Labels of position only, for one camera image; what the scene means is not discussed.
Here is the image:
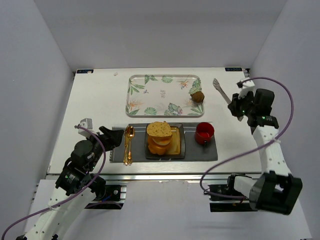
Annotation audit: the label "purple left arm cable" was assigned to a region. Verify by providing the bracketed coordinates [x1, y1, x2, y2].
[0, 125, 106, 238]

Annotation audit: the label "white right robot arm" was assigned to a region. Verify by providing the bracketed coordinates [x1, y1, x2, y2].
[227, 88, 303, 215]

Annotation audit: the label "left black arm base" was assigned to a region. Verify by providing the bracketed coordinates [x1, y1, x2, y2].
[85, 184, 127, 210]

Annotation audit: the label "dark brown chocolate pastry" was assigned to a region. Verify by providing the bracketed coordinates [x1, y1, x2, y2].
[190, 91, 205, 103]

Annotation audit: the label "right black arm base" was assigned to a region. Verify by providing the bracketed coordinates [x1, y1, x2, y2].
[204, 184, 256, 213]

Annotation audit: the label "floral white serving tray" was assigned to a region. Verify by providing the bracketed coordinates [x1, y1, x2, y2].
[125, 74, 205, 118]

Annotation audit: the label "brown square ceramic plate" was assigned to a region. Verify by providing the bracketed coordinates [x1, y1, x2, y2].
[145, 123, 186, 161]

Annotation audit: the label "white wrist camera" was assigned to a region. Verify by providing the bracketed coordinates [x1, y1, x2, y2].
[76, 118, 93, 138]
[236, 77, 255, 99]

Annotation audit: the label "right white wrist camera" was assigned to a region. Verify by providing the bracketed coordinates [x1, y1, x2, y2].
[236, 77, 255, 99]

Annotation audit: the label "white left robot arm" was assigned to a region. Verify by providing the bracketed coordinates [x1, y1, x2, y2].
[18, 125, 124, 240]

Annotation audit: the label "stainless steel serving tongs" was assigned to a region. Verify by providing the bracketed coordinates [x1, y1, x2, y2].
[212, 78, 232, 106]

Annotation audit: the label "orange glazed bagel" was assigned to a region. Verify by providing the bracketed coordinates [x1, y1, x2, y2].
[150, 136, 172, 146]

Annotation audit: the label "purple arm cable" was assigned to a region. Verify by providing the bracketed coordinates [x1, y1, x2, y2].
[0, 125, 106, 238]
[199, 76, 295, 201]

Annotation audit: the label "gold knife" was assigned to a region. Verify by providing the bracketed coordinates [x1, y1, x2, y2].
[123, 125, 134, 166]

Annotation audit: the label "red enamel mug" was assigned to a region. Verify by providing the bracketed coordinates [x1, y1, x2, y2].
[194, 122, 215, 146]

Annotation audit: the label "orange round sponge cake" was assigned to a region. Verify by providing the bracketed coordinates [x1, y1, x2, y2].
[147, 137, 172, 155]

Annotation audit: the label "gold spoon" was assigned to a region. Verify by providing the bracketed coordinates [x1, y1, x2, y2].
[127, 125, 135, 165]

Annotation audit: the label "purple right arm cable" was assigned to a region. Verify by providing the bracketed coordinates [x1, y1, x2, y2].
[199, 76, 295, 201]

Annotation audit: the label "brown bread slice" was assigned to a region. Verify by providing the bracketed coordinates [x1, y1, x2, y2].
[146, 121, 172, 138]

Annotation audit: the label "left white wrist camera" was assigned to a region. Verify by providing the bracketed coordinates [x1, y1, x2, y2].
[76, 118, 93, 138]

